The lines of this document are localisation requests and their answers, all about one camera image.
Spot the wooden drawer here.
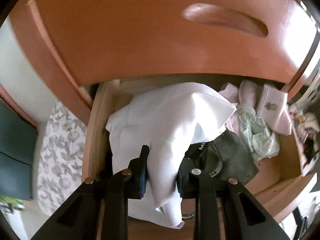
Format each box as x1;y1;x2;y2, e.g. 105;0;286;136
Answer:
82;74;317;239
32;0;320;87

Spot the white garment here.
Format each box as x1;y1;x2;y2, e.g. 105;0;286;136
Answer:
106;82;236;229

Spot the grey black underwear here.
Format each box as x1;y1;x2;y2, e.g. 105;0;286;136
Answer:
185;129;259;185

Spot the grey floral quilt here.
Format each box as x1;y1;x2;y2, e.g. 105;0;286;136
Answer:
36;101;87;216

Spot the mint green cloth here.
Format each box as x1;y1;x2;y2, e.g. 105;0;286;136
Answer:
238;103;280;161

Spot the dark teal cabinet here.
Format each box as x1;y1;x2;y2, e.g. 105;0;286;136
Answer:
0;103;38;200

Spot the pink pineapple sock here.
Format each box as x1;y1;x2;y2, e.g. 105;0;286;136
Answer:
256;83;292;136

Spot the colourful toy pile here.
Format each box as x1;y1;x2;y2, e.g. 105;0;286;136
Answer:
289;103;319;175

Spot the wooden nightstand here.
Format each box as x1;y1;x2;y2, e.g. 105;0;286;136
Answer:
10;0;320;126

